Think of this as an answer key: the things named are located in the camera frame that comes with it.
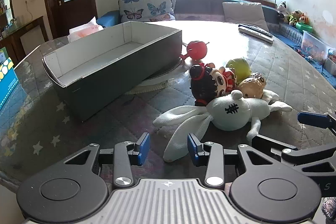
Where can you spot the green alien toy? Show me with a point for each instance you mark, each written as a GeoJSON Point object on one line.
{"type": "Point", "coordinates": [240, 67]}

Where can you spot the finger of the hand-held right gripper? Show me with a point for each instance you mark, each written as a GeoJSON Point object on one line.
{"type": "Point", "coordinates": [273, 146]}
{"type": "Point", "coordinates": [311, 119]}

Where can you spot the grey pillow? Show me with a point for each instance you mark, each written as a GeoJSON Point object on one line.
{"type": "Point", "coordinates": [244, 14]}

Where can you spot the small white bin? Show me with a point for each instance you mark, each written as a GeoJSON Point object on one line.
{"type": "Point", "coordinates": [331, 62]}

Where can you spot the white plush fish toy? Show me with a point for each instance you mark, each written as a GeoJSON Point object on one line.
{"type": "Point", "coordinates": [231, 111]}

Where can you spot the butterfly print pillow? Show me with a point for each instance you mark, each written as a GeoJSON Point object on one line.
{"type": "Point", "coordinates": [168, 17]}
{"type": "Point", "coordinates": [141, 7]}

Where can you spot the blue box with yellow dots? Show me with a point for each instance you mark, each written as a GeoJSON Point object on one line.
{"type": "Point", "coordinates": [8, 82]}

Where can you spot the white remote control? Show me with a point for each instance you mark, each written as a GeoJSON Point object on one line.
{"type": "Point", "coordinates": [258, 35]}

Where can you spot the black remote control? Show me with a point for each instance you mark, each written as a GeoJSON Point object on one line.
{"type": "Point", "coordinates": [253, 28]}

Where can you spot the black white plush animal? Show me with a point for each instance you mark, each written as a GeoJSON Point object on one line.
{"type": "Point", "coordinates": [282, 10]}

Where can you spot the grey quilted table cover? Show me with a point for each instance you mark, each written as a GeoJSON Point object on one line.
{"type": "Point", "coordinates": [275, 77]}

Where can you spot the pink white plastic bag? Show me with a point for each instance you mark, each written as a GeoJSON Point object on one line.
{"type": "Point", "coordinates": [84, 31]}

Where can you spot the red round toy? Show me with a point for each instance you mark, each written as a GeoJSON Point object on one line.
{"type": "Point", "coordinates": [197, 49]}

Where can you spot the yellow green plush toy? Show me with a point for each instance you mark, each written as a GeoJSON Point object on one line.
{"type": "Point", "coordinates": [294, 18]}

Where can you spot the low wooden sideboard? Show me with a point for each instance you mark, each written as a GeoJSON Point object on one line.
{"type": "Point", "coordinates": [31, 23]}

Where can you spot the white board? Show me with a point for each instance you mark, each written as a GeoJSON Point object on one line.
{"type": "Point", "coordinates": [31, 40]}

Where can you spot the grey cardboard box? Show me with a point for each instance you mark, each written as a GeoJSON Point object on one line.
{"type": "Point", "coordinates": [110, 77]}

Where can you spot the black-haired doll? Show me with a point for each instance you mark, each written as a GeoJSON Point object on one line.
{"type": "Point", "coordinates": [202, 82]}

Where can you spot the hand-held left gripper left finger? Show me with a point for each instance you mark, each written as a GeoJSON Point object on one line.
{"type": "Point", "coordinates": [143, 148]}

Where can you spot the person's right hand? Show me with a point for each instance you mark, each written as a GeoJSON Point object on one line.
{"type": "Point", "coordinates": [330, 211]}

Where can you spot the green bowl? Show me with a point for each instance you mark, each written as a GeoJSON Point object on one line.
{"type": "Point", "coordinates": [304, 27]}

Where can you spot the clear plastic bin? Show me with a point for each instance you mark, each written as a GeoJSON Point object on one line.
{"type": "Point", "coordinates": [315, 47]}

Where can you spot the blue bench sofa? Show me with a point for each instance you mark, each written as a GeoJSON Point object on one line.
{"type": "Point", "coordinates": [199, 5]}

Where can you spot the wooden shelf cabinet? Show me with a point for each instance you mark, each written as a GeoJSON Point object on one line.
{"type": "Point", "coordinates": [5, 3]}

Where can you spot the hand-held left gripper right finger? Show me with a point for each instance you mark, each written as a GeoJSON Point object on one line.
{"type": "Point", "coordinates": [193, 148]}

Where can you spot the white round turntable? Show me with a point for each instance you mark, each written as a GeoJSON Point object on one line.
{"type": "Point", "coordinates": [155, 85]}

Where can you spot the orange plush toy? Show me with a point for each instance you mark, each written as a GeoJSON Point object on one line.
{"type": "Point", "coordinates": [303, 19]}

